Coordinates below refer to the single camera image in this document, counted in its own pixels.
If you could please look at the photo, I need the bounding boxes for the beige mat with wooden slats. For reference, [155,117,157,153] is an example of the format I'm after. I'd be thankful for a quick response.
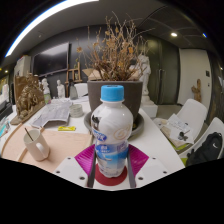
[0,123,94,174]

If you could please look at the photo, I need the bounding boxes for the black box device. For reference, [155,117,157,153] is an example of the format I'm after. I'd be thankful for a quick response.
[0,99,14,121]

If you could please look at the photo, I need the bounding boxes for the black wall screen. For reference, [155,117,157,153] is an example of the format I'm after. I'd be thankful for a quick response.
[31,41,71,78]

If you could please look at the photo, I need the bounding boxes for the thin stick in mug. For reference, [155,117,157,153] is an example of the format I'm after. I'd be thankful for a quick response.
[23,127,34,143]

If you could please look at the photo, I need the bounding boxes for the white cabinet with pictures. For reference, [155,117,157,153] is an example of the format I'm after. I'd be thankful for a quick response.
[13,54,33,78]

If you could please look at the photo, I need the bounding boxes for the black backpack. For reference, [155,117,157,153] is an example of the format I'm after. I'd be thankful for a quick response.
[185,131,224,167]

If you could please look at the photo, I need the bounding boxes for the yellow paper tag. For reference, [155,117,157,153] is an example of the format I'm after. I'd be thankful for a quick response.
[57,125,77,132]

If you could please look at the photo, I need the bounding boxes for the dried plant in grey pot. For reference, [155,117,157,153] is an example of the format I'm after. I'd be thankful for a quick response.
[75,11,154,123]

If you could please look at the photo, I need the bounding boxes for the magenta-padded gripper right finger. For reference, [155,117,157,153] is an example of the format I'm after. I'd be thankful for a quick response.
[128,143,173,189]

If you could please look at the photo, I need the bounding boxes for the small white plaster statue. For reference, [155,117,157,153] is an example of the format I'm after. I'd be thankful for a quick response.
[55,79,66,99]

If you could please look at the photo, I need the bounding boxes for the white plastic chair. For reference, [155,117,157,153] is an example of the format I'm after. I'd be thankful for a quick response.
[73,82,89,98]
[153,98,208,151]
[179,116,224,168]

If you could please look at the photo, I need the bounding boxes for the blue-capped plastic drink bottle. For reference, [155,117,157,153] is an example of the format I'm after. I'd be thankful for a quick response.
[90,84,134,179]

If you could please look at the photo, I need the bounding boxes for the wooden human figure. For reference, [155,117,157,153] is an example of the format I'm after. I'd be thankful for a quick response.
[190,78,203,103]

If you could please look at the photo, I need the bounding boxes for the white plaster bust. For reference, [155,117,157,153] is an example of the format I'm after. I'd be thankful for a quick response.
[40,77,50,94]

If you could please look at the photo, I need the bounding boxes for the wooden easel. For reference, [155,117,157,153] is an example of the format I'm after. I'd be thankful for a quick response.
[64,61,83,88]

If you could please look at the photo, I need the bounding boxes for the dark double door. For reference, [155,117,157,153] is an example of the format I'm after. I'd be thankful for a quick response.
[146,39,181,106]

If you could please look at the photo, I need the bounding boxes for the colourful stack of books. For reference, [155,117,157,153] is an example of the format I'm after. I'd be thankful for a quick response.
[0,118,11,138]

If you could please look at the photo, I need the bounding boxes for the white statue pedestal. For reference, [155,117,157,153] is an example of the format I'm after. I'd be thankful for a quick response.
[139,94,159,119]

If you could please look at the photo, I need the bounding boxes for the printed paper sheet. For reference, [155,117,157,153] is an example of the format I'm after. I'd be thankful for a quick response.
[31,99,73,129]

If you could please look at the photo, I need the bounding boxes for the small white tape roll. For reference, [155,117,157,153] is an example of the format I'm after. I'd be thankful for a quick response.
[69,103,85,118]

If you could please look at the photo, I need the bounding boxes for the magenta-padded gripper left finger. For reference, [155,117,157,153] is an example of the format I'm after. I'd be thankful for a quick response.
[53,143,98,189]

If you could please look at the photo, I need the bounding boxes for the white ceramic mug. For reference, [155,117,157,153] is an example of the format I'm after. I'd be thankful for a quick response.
[22,128,51,163]

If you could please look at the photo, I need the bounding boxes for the papers on chair seat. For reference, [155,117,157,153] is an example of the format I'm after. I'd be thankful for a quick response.
[159,113,195,145]

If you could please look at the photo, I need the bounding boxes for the small green label bottle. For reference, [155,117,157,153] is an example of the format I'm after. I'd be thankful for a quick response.
[43,89,53,105]

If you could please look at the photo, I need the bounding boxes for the tall white plaster statue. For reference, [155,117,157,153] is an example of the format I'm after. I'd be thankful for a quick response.
[137,53,153,96]

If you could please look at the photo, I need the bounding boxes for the long ceiling light panel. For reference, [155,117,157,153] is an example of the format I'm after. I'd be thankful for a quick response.
[4,0,101,58]

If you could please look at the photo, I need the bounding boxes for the dark-topped spray bottle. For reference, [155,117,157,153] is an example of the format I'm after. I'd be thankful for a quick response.
[68,81,79,100]

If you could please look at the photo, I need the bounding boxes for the ceiling spot lights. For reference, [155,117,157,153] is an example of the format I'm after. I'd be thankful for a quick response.
[170,31,208,39]

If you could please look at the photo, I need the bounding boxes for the cardboard box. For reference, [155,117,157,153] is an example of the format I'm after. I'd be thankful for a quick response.
[81,68,108,82]

